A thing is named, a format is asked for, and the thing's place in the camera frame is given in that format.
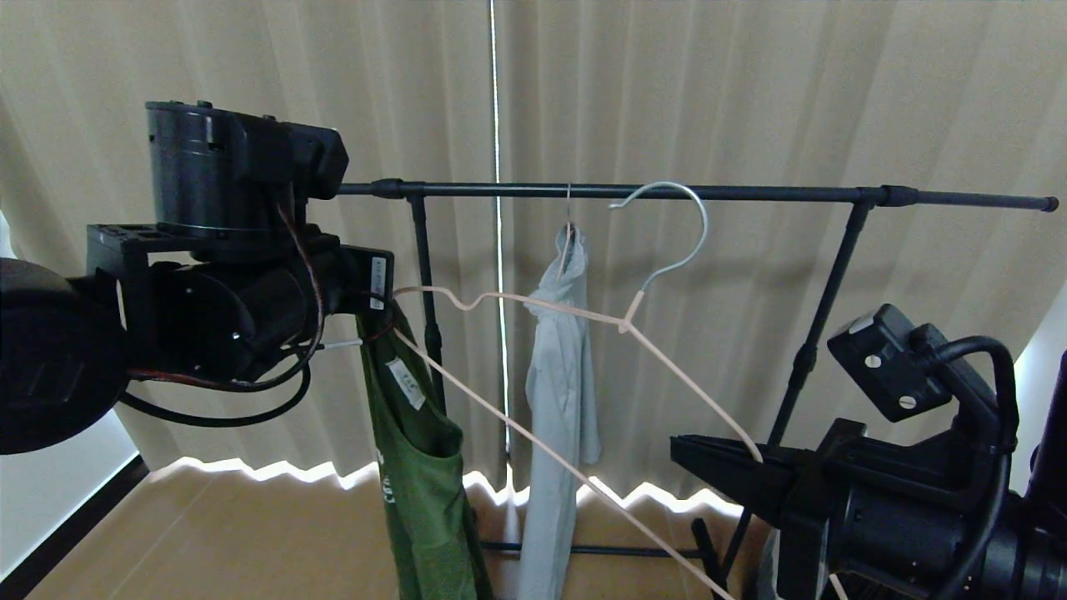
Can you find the black clothes rack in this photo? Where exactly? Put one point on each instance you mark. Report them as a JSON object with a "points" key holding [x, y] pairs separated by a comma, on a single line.
{"points": [[750, 193]]}

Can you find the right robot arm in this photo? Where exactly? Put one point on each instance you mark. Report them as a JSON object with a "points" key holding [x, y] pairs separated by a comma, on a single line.
{"points": [[1046, 500]]}

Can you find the beige curtain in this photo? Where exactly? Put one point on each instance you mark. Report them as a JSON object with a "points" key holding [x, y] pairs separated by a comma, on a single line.
{"points": [[750, 100]]}

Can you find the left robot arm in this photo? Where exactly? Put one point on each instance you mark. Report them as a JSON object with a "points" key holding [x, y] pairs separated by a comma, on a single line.
{"points": [[50, 358]]}

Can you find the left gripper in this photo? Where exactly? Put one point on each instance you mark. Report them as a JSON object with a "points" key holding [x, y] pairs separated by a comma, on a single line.
{"points": [[275, 308]]}

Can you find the green garment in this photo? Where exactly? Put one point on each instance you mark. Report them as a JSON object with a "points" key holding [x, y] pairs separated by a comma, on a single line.
{"points": [[425, 500]]}

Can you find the pale grey shirt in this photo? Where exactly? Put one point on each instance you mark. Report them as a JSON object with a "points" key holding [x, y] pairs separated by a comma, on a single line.
{"points": [[554, 400]]}

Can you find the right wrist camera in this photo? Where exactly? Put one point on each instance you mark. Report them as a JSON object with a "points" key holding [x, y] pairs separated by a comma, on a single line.
{"points": [[884, 362]]}

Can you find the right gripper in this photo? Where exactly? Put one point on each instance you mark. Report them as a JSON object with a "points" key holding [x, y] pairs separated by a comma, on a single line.
{"points": [[900, 533]]}

